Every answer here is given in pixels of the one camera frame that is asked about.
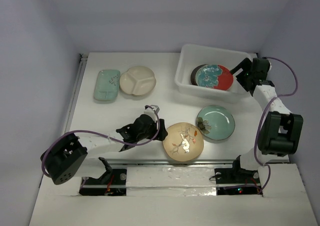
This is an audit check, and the red plate with teal flower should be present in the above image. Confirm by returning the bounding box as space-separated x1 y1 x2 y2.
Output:
200 64 234 90

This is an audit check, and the beige bird painted plate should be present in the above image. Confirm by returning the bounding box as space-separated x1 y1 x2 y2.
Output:
162 122 204 162

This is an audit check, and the brown rimmed cream plate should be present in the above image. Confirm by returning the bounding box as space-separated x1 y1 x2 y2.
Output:
190 64 207 86

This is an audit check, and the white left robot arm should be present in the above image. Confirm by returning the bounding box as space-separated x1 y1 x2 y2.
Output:
40 114 168 185

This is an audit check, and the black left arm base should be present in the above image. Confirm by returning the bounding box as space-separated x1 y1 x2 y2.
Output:
79 157 127 196

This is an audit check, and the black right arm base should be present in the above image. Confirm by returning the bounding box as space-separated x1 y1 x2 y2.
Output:
210 156 262 196

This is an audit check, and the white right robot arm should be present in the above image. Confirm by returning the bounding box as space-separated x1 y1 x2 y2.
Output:
230 57 304 182

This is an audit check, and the cream divided dish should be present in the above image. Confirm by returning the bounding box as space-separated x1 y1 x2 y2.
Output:
119 66 157 96

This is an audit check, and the light green rectangular dish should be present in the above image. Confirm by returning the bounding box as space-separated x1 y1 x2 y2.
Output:
93 69 121 101

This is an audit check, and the light green round plate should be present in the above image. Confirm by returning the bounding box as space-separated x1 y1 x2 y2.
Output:
195 105 236 141

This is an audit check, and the aluminium frame rail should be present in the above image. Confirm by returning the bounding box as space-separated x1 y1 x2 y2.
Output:
58 53 89 137

